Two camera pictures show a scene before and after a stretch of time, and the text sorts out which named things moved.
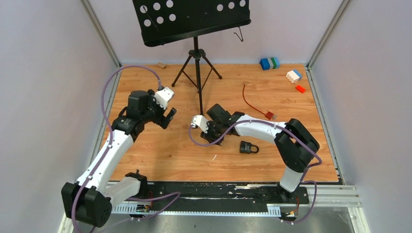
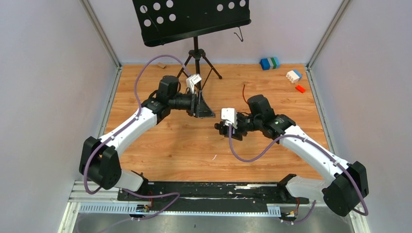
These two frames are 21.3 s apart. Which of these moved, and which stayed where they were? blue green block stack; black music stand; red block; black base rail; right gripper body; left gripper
Moved: left gripper; right gripper body
Stayed: black base rail; red block; black music stand; blue green block stack
